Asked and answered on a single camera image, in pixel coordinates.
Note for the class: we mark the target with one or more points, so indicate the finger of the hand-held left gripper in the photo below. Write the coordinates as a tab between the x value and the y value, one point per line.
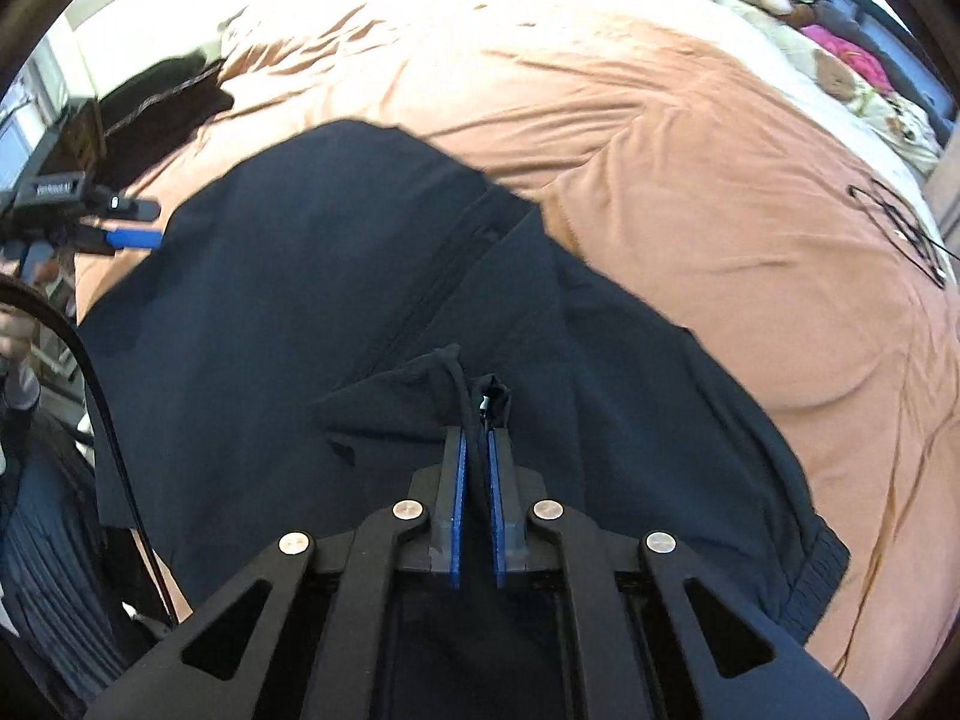
135	238
124	206

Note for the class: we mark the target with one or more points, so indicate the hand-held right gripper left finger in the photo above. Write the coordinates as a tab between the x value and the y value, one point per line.
456	510

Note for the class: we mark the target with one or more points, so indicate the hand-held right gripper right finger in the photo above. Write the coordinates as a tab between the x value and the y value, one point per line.
496	510

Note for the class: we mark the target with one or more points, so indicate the black pants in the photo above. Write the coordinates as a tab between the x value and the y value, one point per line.
300	277

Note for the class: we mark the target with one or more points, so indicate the person's left forearm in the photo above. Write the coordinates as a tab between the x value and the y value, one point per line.
19	390

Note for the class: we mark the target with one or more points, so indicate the person's left hand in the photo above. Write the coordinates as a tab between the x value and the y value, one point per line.
15	337

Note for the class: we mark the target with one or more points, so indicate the black garment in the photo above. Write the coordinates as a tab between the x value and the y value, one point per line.
165	112

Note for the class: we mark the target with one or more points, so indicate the person's grey ribbed clothing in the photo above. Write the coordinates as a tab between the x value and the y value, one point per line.
52	577

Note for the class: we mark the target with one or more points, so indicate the orange blanket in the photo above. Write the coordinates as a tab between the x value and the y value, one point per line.
712	202

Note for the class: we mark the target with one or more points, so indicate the brown teddy bear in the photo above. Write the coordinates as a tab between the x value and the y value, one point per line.
907	120

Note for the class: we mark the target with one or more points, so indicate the pink knitted cloth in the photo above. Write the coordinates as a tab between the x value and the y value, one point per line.
847	45

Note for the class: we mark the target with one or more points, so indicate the black plush toy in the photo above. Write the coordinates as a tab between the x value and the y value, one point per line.
806	4

